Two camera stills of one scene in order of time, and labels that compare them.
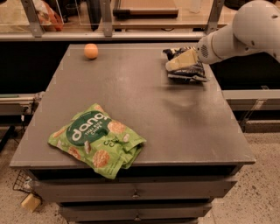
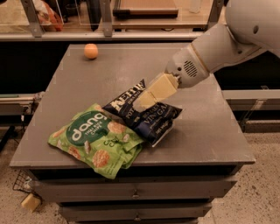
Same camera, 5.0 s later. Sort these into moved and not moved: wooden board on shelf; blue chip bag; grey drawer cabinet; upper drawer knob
Moved: blue chip bag
Not moved: grey drawer cabinet; wooden board on shelf; upper drawer knob
